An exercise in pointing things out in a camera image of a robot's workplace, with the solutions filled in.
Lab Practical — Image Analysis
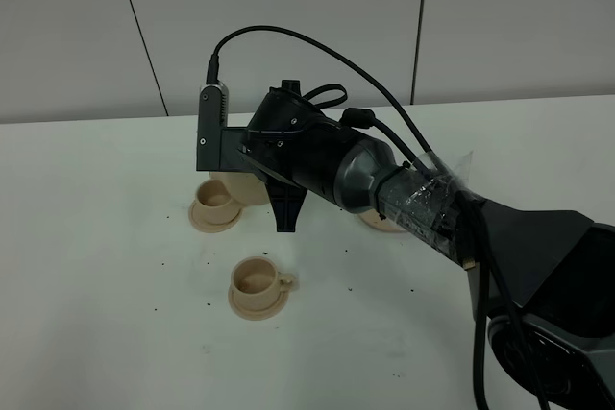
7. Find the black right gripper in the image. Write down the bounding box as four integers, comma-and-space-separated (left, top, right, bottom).
243, 81, 370, 232

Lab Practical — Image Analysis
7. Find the beige ceramic teapot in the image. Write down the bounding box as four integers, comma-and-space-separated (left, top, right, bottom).
209, 172, 269, 206

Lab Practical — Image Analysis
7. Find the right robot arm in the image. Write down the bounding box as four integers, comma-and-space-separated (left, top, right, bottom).
240, 81, 614, 409

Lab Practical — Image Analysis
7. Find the beige teapot saucer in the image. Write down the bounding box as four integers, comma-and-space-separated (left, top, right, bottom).
357, 209, 406, 233

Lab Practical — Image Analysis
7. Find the far beige teacup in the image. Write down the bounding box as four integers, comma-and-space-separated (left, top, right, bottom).
194, 180, 242, 224

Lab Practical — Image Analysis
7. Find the beige teacup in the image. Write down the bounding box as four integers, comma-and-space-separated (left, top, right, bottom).
194, 180, 242, 224
229, 256, 298, 309

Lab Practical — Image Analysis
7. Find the near beige teacup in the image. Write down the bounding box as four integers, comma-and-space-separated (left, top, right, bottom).
229, 256, 298, 309

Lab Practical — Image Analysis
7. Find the far beige cup saucer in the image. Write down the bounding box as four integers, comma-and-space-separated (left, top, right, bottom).
188, 201, 243, 233

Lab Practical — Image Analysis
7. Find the beige cup saucer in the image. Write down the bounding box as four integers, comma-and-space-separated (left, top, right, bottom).
188, 201, 243, 233
228, 289, 289, 321

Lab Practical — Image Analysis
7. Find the near beige cup saucer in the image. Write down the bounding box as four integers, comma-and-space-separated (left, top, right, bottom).
228, 289, 289, 321

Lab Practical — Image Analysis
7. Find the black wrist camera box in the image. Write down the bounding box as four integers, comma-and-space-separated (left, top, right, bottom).
196, 83, 249, 173

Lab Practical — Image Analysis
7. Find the black camera cable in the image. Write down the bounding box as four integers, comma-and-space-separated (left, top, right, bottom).
206, 24, 554, 410

